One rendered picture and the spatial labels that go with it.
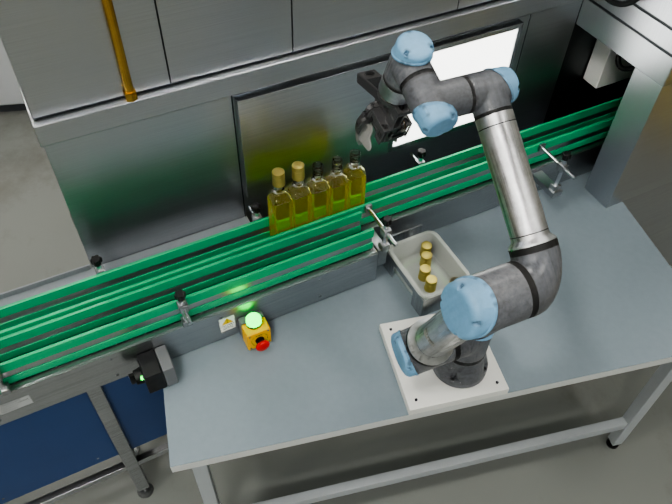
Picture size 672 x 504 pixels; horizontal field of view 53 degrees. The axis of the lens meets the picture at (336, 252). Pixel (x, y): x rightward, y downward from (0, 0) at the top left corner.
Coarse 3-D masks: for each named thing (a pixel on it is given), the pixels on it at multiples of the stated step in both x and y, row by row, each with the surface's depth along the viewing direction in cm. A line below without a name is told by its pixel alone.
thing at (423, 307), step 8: (400, 232) 210; (408, 232) 212; (416, 232) 214; (400, 240) 213; (384, 264) 208; (392, 264) 202; (392, 272) 204; (400, 272) 198; (400, 280) 201; (400, 288) 203; (408, 288) 198; (408, 296) 200; (416, 296) 194; (440, 296) 193; (416, 304) 196; (424, 304) 192; (432, 304) 194; (424, 312) 195
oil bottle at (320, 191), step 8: (312, 176) 185; (312, 184) 183; (320, 184) 183; (328, 184) 185; (312, 192) 184; (320, 192) 184; (328, 192) 186; (312, 200) 186; (320, 200) 187; (328, 200) 188; (312, 208) 188; (320, 208) 189; (328, 208) 191; (312, 216) 191; (320, 216) 192
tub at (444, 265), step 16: (416, 240) 206; (432, 240) 208; (400, 256) 207; (416, 256) 209; (432, 256) 209; (448, 256) 202; (416, 272) 205; (432, 272) 205; (448, 272) 204; (464, 272) 196; (416, 288) 192
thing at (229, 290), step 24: (360, 240) 190; (288, 264) 182; (312, 264) 188; (216, 288) 175; (240, 288) 180; (144, 312) 169; (168, 312) 173; (192, 312) 177; (96, 336) 166; (120, 336) 171; (24, 360) 160; (48, 360) 165
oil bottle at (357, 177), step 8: (344, 168) 189; (352, 168) 187; (360, 168) 188; (352, 176) 187; (360, 176) 188; (352, 184) 189; (360, 184) 190; (352, 192) 191; (360, 192) 193; (352, 200) 194; (360, 200) 196
